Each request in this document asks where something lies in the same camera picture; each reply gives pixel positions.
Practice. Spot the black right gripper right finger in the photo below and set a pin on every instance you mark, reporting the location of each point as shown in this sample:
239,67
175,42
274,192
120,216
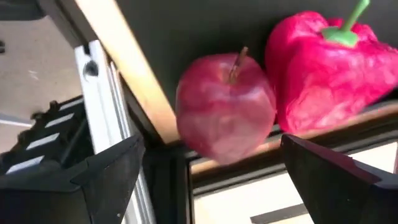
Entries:
342,193

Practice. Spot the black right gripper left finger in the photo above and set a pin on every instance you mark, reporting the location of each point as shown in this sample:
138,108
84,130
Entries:
93,193

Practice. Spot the red bell pepper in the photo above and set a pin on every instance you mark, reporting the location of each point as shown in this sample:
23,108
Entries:
326,81

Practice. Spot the red apple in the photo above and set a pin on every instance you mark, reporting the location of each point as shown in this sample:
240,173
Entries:
224,109

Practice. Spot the silver aluminium frame rail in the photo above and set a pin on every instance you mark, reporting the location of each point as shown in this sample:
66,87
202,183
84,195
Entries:
99,102

